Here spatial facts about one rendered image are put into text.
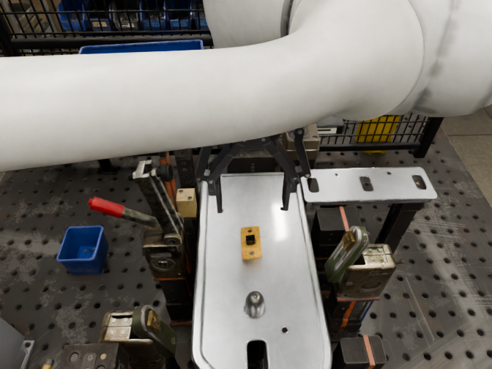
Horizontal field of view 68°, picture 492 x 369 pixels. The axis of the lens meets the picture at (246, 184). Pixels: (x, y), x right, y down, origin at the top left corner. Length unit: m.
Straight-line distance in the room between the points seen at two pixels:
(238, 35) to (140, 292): 0.79
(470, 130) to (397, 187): 2.13
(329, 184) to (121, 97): 0.68
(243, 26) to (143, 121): 0.19
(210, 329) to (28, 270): 0.68
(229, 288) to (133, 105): 0.51
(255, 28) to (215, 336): 0.47
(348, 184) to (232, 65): 0.67
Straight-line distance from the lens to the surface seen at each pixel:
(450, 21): 0.28
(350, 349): 0.66
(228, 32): 0.38
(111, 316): 0.61
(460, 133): 2.92
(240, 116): 0.20
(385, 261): 0.69
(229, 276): 0.68
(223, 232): 0.73
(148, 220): 0.65
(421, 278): 1.12
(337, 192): 0.82
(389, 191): 0.86
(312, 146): 0.86
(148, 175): 0.55
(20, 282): 1.18
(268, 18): 0.34
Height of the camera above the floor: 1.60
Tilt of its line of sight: 47 degrees down
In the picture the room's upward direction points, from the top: straight up
